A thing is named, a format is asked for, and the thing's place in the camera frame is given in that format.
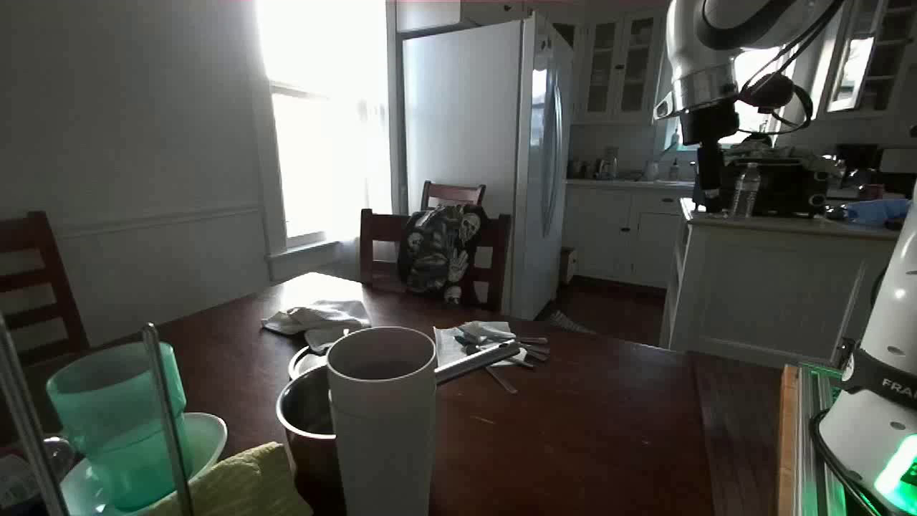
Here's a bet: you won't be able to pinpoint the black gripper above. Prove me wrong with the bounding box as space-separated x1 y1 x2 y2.
679 96 746 215

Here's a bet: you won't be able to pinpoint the black countertop appliance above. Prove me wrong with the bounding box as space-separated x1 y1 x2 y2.
720 155 836 220

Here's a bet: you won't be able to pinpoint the green plate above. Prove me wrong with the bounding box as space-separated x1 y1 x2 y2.
57 410 231 516

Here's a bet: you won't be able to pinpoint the green plastic cup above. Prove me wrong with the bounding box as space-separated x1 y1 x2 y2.
42 337 190 513

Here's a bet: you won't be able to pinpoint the white glass-door wall cabinet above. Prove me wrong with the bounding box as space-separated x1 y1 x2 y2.
578 10 664 122

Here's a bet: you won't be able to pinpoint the wooden chair with rounded back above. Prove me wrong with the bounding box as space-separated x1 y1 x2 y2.
418 178 489 215

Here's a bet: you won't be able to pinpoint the white paper towel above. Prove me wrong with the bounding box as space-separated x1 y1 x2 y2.
431 317 525 386

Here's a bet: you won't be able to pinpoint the stainless steel pot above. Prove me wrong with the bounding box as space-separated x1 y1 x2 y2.
273 363 343 485

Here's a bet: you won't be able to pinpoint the bright window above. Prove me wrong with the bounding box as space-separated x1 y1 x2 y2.
249 0 396 253

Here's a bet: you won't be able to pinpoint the blue cloth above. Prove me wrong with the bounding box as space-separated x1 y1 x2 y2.
836 192 917 232

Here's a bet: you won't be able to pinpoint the patterned dark backpack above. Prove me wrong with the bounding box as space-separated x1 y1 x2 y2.
396 199 489 298

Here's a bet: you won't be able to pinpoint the wooden robot mount board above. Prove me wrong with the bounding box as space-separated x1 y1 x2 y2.
773 361 805 516

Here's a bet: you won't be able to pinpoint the white kitchen island counter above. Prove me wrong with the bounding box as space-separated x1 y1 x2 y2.
664 194 902 371

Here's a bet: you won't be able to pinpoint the white refrigerator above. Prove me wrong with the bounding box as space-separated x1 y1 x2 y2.
396 10 577 323

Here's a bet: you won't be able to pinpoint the wooden chair holding backpack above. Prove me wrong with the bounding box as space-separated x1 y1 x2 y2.
359 205 512 311

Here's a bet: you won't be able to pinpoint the dark wooden slat chair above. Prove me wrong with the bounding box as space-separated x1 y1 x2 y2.
0 210 91 369

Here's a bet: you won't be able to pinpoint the thin metal stand rod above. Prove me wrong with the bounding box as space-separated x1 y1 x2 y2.
141 321 197 516
0 311 71 516

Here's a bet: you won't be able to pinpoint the metal spoon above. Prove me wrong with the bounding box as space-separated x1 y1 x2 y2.
456 323 554 399

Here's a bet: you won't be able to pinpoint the white cups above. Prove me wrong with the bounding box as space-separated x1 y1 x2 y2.
325 323 441 516

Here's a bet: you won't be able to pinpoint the yellow green sponge cloth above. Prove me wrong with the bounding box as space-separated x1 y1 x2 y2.
150 437 316 516

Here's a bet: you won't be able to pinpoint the crumpled white cloth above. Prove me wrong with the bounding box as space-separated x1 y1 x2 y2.
260 298 375 353

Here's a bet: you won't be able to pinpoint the white base cabinet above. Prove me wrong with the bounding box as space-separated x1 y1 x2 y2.
562 178 696 291

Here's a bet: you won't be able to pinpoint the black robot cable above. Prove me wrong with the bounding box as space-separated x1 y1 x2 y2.
732 0 850 134

